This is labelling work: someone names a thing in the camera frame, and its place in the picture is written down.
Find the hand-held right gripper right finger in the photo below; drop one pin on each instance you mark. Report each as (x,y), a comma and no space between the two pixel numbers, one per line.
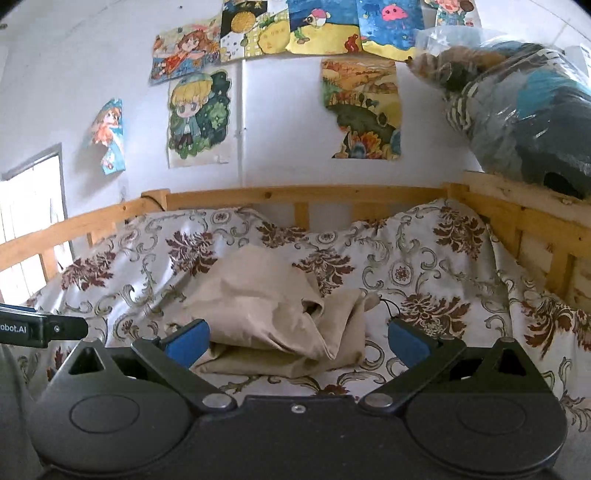
(408,344)

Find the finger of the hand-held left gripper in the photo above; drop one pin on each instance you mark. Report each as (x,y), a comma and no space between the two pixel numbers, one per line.
(69,326)

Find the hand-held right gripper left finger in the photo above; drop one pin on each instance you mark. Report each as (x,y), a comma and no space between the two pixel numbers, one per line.
(189,342)

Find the beige hooded jacket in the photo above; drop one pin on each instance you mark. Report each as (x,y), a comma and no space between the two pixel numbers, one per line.
(258,295)

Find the clear plastic bag of clothes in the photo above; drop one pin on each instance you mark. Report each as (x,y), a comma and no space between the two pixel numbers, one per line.
(521,106)

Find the white floral blanket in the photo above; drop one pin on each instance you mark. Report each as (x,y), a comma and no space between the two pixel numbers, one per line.
(443,286)

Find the window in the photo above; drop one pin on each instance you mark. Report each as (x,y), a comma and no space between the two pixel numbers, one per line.
(32,221)

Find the curled cartoon girl poster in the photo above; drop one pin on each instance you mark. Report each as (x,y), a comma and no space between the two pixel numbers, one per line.
(108,136)

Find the blond cartoon boy poster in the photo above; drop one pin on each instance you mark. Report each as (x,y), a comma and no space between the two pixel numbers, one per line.
(198,117)

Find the landscape painting poster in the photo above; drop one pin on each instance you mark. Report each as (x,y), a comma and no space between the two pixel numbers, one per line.
(362,106)

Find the swimming cartoon girl poster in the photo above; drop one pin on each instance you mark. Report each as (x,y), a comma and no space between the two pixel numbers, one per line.
(184,53)

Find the night sun painting poster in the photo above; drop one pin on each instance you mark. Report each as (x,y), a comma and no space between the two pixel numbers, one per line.
(251,32)

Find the pink jellyfish painting poster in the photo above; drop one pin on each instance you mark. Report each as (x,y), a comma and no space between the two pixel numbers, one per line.
(392,25)

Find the beach fish painting poster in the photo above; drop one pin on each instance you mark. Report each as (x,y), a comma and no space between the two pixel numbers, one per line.
(325,25)

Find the small cartoon figure poster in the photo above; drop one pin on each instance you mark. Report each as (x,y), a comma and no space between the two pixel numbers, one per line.
(450,11)

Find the wooden bed frame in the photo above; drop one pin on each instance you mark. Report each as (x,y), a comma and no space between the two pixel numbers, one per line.
(300,196)

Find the white wall conduit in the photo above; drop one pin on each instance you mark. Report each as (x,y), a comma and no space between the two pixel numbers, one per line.
(241,124)

